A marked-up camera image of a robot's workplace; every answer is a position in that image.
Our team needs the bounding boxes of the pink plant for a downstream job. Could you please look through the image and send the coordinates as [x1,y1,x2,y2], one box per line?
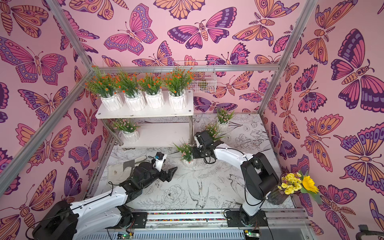
[113,119,140,143]
[205,123,225,142]
[173,142,196,168]
[217,109,235,132]

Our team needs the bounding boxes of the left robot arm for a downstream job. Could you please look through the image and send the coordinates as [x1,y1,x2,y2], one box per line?
[32,162,177,240]

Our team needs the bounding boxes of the yellow flower bouquet vase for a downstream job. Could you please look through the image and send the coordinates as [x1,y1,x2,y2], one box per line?
[267,171,322,205]

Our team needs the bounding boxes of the white two-tier rack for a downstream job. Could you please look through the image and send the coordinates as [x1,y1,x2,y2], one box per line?
[96,90,194,148]

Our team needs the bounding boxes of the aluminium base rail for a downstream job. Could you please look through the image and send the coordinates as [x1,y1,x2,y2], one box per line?
[74,208,313,240]

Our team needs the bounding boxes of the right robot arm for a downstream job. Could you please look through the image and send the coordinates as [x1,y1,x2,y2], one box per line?
[193,131,280,226]

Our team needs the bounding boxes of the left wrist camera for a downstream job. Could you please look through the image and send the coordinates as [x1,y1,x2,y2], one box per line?
[152,152,167,172]

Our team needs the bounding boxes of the white wire basket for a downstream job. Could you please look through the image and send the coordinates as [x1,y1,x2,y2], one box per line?
[173,59,217,93]

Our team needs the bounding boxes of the orange plant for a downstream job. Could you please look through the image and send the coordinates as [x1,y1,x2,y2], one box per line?
[163,68,194,111]
[116,70,147,112]
[85,66,123,111]
[137,74,165,109]

